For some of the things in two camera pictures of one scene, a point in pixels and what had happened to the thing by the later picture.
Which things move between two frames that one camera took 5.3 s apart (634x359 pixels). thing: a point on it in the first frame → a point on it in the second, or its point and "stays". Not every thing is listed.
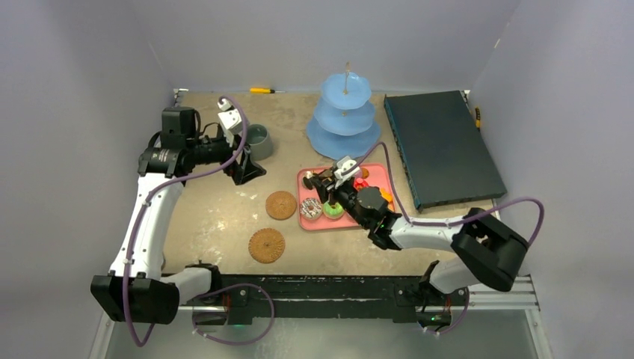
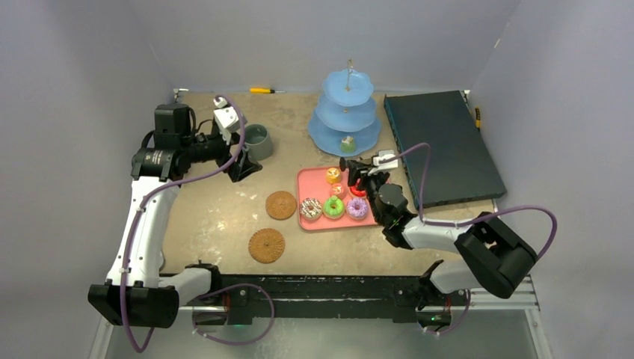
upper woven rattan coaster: x=280 y=205 stays
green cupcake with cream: x=308 y=175 → x=348 y=144
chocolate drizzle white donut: x=310 y=208 stays
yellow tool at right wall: x=478 y=120 stays
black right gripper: x=329 y=185 → x=365 y=179
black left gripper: x=245 y=168 stays
